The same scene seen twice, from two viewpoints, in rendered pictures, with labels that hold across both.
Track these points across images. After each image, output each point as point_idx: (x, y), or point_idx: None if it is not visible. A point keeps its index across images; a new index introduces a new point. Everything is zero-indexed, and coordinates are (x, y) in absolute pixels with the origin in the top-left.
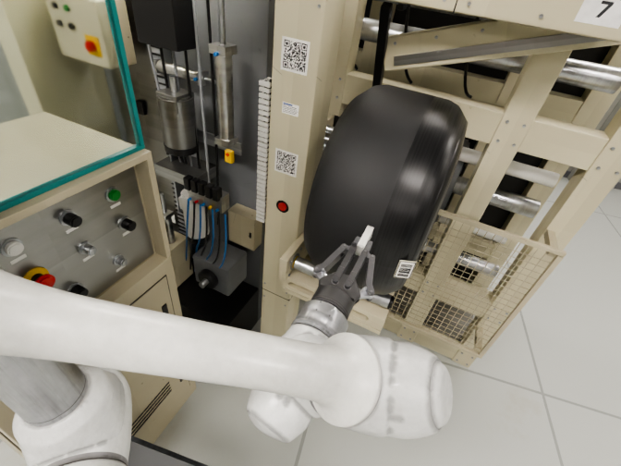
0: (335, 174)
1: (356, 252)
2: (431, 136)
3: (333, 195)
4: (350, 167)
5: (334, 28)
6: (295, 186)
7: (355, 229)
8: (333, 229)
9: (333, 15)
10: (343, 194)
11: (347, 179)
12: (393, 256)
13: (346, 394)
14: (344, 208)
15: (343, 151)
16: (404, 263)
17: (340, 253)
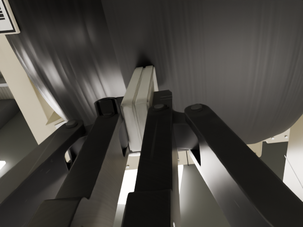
0: (276, 126)
1: (145, 114)
2: None
3: (277, 104)
4: (245, 138)
5: (298, 145)
6: None
7: (188, 63)
8: (263, 24)
9: (300, 162)
10: (250, 113)
11: (247, 129)
12: (42, 38)
13: None
14: (239, 95)
15: (266, 138)
16: (2, 25)
17: (204, 175)
